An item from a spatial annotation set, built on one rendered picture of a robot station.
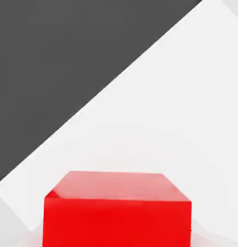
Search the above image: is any small red cube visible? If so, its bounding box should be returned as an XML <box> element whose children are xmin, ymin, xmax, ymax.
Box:
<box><xmin>42</xmin><ymin>170</ymin><xmax>193</xmax><ymax>247</ymax></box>

